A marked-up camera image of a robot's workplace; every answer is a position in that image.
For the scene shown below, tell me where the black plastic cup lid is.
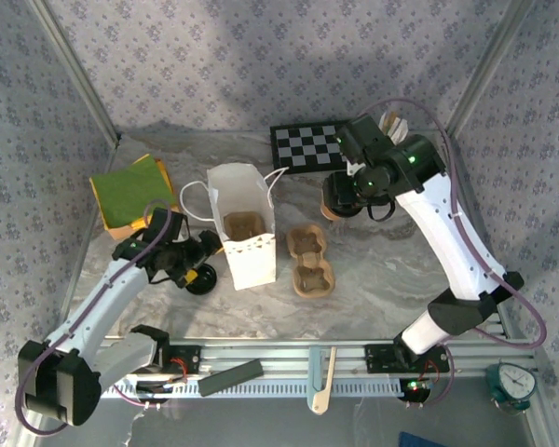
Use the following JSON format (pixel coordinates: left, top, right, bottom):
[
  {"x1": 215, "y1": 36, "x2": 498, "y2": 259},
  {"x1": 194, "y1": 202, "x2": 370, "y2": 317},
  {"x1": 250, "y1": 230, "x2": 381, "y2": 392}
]
[{"x1": 184, "y1": 263, "x2": 219, "y2": 297}]

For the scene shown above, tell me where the animal print paper gift bag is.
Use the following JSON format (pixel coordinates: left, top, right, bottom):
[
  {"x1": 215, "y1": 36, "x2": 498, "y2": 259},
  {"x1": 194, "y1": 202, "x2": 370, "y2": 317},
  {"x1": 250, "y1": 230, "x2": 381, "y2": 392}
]
[{"x1": 180, "y1": 162, "x2": 290, "y2": 292}]

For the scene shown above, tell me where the brown paper coffee cup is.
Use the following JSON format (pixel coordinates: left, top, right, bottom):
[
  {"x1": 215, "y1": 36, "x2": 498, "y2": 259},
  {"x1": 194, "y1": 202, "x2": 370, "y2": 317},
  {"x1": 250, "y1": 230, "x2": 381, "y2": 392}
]
[{"x1": 320, "y1": 197, "x2": 351, "y2": 221}]

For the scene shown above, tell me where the black grey chessboard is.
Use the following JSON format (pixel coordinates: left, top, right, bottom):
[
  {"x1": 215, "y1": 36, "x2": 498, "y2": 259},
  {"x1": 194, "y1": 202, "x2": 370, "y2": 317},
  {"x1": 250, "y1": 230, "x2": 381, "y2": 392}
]
[{"x1": 268, "y1": 121, "x2": 350, "y2": 176}]

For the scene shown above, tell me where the black flat bar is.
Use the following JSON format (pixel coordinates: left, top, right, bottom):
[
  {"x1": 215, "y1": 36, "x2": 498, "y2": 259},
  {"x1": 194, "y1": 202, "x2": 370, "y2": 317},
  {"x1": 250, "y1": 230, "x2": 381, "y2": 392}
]
[{"x1": 198, "y1": 357, "x2": 266, "y2": 398}]

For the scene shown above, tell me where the black controller board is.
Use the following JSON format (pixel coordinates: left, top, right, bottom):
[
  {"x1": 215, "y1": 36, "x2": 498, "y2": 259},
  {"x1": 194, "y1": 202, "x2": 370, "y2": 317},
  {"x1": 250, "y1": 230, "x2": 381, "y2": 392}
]
[
  {"x1": 135, "y1": 379, "x2": 188, "y2": 405},
  {"x1": 399, "y1": 377, "x2": 433, "y2": 404}
]

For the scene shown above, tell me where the wooden spatula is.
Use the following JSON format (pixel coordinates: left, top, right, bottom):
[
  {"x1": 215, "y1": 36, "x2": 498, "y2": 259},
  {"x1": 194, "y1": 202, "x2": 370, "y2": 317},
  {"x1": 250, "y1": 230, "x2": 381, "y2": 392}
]
[{"x1": 307, "y1": 346, "x2": 339, "y2": 415}]

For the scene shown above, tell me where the teal alarm clock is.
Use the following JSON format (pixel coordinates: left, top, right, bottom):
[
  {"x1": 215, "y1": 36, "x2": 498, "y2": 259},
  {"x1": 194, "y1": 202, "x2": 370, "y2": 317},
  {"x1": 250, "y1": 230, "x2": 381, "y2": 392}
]
[{"x1": 485, "y1": 361, "x2": 538, "y2": 415}]

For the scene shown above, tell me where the dark blue cloth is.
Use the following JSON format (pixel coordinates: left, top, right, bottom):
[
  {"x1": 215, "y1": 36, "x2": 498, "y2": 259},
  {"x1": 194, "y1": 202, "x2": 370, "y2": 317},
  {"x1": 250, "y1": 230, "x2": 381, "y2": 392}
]
[{"x1": 398, "y1": 430, "x2": 444, "y2": 447}]

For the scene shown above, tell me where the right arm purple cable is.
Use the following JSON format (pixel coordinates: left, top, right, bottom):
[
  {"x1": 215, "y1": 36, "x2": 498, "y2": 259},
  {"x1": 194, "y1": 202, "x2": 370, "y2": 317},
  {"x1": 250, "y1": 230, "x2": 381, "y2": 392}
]
[{"x1": 361, "y1": 97, "x2": 547, "y2": 406}]

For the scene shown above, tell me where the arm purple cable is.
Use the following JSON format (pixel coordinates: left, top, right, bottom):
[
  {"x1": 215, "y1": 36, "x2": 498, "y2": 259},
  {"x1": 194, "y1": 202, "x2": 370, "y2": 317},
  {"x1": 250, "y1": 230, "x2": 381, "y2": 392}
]
[
  {"x1": 16, "y1": 199, "x2": 173, "y2": 437},
  {"x1": 361, "y1": 97, "x2": 547, "y2": 406}
]

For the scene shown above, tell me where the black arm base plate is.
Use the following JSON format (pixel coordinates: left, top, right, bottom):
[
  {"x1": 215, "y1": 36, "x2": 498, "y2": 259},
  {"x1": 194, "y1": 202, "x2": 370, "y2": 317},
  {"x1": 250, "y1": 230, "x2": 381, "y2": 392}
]
[
  {"x1": 363, "y1": 343, "x2": 450, "y2": 374},
  {"x1": 116, "y1": 343, "x2": 202, "y2": 376}
]

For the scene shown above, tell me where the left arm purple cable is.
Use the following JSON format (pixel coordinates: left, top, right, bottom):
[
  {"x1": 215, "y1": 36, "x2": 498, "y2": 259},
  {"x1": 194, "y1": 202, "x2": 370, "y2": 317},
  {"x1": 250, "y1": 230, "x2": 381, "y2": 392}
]
[{"x1": 16, "y1": 199, "x2": 173, "y2": 437}]

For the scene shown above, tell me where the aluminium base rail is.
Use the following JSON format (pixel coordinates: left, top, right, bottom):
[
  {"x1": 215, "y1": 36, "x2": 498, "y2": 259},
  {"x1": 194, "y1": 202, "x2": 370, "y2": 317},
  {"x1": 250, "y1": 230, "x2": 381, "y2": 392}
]
[{"x1": 31, "y1": 338, "x2": 544, "y2": 376}]

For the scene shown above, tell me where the white slotted cable duct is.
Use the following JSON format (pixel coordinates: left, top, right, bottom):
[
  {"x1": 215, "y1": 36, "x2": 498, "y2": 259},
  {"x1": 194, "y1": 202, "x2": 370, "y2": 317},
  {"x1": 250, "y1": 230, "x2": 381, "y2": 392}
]
[{"x1": 48, "y1": 375, "x2": 402, "y2": 400}]

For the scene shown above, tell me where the aluminium frame post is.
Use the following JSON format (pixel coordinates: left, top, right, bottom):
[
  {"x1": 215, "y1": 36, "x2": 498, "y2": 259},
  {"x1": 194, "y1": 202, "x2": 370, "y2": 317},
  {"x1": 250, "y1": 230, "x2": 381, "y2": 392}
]
[
  {"x1": 442, "y1": 0, "x2": 539, "y2": 141},
  {"x1": 27, "y1": 0, "x2": 123, "y2": 146}
]

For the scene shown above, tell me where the pale blue bracket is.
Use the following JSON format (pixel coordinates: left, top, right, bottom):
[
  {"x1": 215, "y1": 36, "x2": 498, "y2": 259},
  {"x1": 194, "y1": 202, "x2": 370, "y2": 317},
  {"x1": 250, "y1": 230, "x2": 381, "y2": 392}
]
[{"x1": 308, "y1": 346, "x2": 328, "y2": 397}]

